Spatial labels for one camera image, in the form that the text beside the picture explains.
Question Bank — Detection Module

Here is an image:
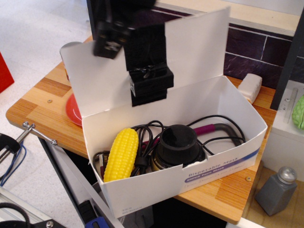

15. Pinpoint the yellow toy corn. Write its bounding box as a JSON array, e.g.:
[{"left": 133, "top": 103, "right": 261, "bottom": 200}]
[{"left": 104, "top": 128, "right": 139, "bottom": 182}]

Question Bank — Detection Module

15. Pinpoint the green toy vegetable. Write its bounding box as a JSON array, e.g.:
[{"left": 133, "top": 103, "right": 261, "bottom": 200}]
[{"left": 292, "top": 95, "right": 304, "bottom": 130}]

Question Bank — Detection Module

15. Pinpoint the blue cable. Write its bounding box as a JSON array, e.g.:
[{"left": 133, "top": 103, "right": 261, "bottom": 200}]
[{"left": 0, "top": 140, "right": 28, "bottom": 186}]

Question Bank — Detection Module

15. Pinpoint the black cable in box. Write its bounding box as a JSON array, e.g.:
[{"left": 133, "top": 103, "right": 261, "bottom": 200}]
[{"left": 92, "top": 115, "right": 247, "bottom": 178}]

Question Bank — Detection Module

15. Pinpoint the purple grey handled tool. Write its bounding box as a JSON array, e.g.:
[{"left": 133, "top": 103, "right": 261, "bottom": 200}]
[{"left": 139, "top": 123, "right": 246, "bottom": 148}]

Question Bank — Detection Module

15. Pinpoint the white foam block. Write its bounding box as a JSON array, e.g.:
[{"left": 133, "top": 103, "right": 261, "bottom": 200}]
[{"left": 237, "top": 73, "right": 262, "bottom": 104}]

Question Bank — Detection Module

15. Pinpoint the red box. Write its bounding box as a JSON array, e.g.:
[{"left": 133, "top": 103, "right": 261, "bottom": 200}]
[{"left": 0, "top": 53, "right": 15, "bottom": 93}]

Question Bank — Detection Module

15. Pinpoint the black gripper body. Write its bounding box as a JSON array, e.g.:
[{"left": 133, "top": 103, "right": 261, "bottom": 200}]
[{"left": 95, "top": 0, "right": 156, "bottom": 42}]

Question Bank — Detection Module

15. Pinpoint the red beans can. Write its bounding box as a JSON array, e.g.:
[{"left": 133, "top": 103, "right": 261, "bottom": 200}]
[{"left": 59, "top": 41, "right": 83, "bottom": 83}]

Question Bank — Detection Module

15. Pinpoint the white disposable mask box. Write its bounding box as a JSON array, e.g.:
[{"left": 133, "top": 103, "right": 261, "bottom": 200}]
[{"left": 70, "top": 7, "right": 267, "bottom": 218}]

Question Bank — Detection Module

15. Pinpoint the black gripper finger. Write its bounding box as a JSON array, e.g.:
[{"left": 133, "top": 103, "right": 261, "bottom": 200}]
[{"left": 93, "top": 21, "right": 130, "bottom": 59}]

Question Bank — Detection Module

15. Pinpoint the black 3D mouse knob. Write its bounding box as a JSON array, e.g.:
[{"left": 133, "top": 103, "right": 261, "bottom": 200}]
[{"left": 151, "top": 124, "right": 206, "bottom": 171}]

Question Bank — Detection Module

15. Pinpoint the black corrugated cable hose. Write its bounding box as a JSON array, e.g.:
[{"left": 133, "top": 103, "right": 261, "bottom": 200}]
[{"left": 0, "top": 203, "right": 31, "bottom": 228}]

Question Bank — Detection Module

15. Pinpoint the blue black tool handle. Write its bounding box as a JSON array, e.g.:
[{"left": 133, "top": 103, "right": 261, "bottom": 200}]
[{"left": 78, "top": 200, "right": 109, "bottom": 228}]

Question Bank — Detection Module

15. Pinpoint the metal clamp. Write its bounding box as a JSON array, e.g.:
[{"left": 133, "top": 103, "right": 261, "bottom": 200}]
[{"left": 0, "top": 122, "right": 57, "bottom": 163}]

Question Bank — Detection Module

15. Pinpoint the pink plastic plate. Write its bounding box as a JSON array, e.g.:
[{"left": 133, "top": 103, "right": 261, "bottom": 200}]
[{"left": 65, "top": 94, "right": 82, "bottom": 126}]

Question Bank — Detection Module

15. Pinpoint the grey salt shaker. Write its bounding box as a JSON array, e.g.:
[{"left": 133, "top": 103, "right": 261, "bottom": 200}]
[{"left": 255, "top": 166, "right": 297, "bottom": 216}]

